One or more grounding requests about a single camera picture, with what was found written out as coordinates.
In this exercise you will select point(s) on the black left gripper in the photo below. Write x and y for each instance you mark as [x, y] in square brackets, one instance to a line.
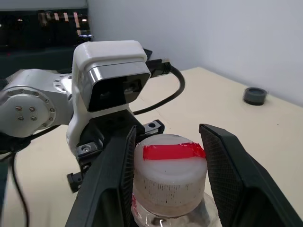
[94, 134]

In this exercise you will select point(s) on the white cap with red tape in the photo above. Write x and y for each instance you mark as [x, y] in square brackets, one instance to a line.
[170, 170]

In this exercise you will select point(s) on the clear plastic bottle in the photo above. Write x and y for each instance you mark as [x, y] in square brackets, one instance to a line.
[151, 220]

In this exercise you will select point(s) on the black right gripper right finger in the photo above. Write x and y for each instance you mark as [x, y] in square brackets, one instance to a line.
[236, 184]

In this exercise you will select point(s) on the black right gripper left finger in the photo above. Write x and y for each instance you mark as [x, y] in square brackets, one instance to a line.
[104, 184]

